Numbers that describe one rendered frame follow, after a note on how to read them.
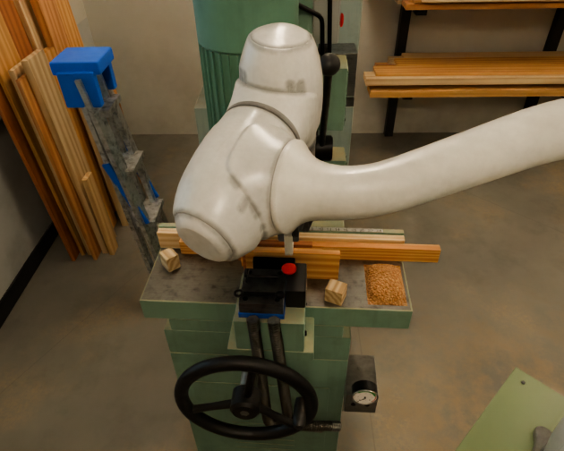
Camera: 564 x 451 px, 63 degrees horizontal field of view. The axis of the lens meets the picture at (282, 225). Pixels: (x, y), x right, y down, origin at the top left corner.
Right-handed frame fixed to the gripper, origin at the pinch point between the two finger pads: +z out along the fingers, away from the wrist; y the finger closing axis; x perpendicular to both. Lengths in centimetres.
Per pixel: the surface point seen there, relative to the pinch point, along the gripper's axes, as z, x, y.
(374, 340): 123, -31, -33
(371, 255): 22.7, -11.4, -18.4
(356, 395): 41.6, 16.1, -15.9
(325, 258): 16.0, -6.0, -7.3
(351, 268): 23.5, -8.2, -13.7
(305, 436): 75, 19, -4
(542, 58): 109, -219, -147
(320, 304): 20.4, 3.2, -6.4
